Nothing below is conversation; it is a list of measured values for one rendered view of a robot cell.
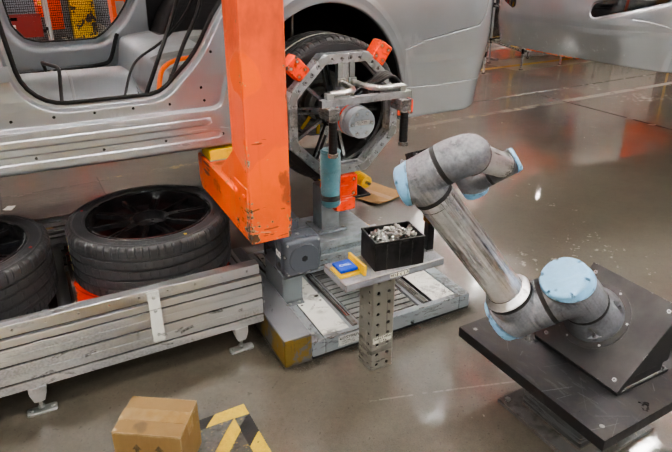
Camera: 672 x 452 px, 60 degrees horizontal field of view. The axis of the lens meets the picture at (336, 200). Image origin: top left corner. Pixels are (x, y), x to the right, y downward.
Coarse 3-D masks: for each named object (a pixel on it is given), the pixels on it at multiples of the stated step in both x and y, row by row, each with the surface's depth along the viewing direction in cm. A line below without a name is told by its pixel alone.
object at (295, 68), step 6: (288, 54) 241; (288, 60) 238; (294, 60) 236; (300, 60) 237; (288, 66) 236; (294, 66) 237; (300, 66) 238; (306, 66) 239; (288, 72) 238; (294, 72) 238; (300, 72) 239; (306, 72) 240; (294, 78) 241; (300, 78) 240
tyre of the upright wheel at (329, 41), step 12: (300, 36) 260; (312, 36) 256; (324, 36) 252; (336, 36) 251; (348, 36) 257; (288, 48) 254; (300, 48) 248; (312, 48) 247; (324, 48) 249; (336, 48) 252; (348, 48) 255; (360, 48) 258; (288, 84) 248; (300, 168) 265
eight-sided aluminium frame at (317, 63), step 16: (320, 64) 242; (368, 64) 253; (304, 80) 241; (288, 96) 241; (288, 112) 243; (384, 112) 271; (288, 128) 247; (384, 128) 273; (288, 144) 250; (368, 144) 274; (384, 144) 272; (304, 160) 255; (352, 160) 272; (368, 160) 270
